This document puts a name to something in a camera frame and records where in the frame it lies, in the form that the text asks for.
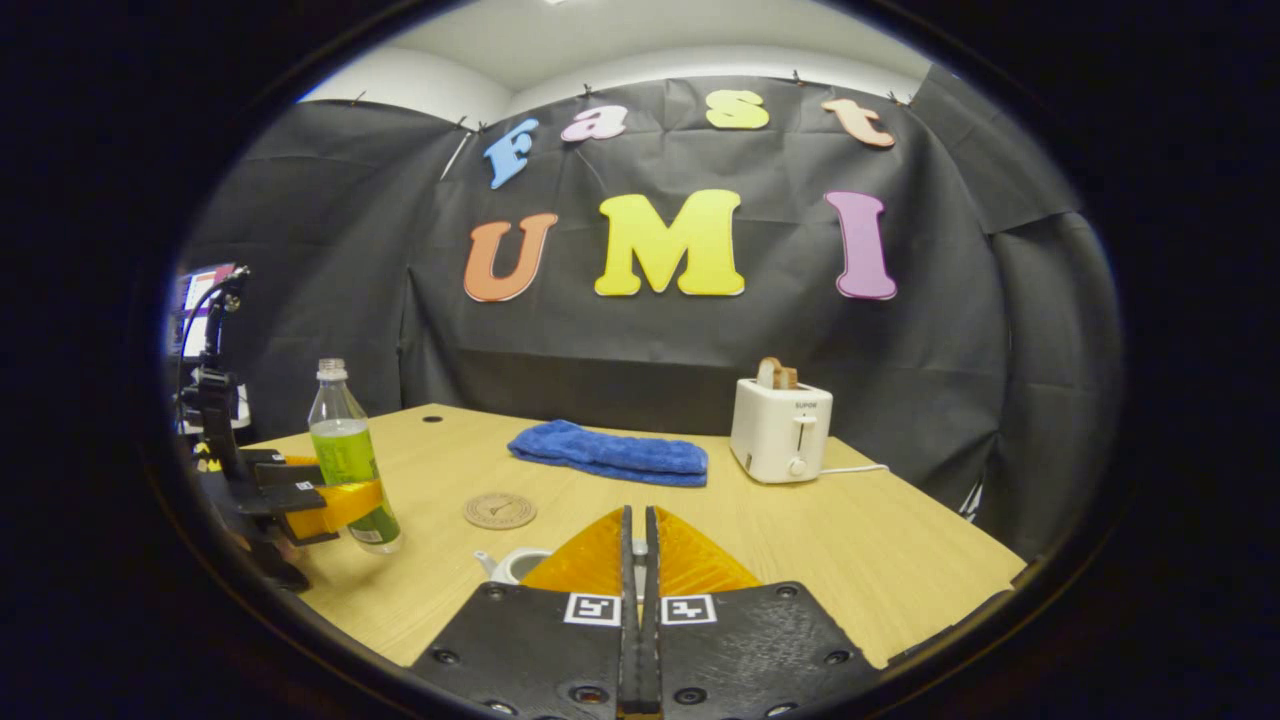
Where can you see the blue folded towel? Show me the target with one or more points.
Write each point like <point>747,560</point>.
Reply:
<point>610,453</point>

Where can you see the round wooden coaster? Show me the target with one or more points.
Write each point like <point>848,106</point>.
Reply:
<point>500,510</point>

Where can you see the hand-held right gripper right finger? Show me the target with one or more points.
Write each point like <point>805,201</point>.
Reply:
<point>750,650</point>

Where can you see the bread slice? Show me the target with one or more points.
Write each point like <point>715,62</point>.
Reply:
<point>777,374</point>

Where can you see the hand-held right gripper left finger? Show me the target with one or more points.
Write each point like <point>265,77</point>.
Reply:
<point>530,650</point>

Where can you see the green label water bottle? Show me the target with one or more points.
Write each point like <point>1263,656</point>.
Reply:
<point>345,460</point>

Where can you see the white floral teacup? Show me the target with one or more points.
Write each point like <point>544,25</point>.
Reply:
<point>515,565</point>

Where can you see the computer monitor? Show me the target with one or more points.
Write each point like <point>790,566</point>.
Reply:
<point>192,310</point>

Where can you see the white toaster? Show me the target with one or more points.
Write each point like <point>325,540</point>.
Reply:
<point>780,430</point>

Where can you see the white teacup lid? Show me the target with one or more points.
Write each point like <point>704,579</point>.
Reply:
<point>640,548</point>

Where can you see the black backdrop cloth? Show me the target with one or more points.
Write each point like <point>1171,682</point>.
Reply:
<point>900,350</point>

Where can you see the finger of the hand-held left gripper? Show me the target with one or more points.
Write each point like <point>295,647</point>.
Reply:
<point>340,508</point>
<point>275,460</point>

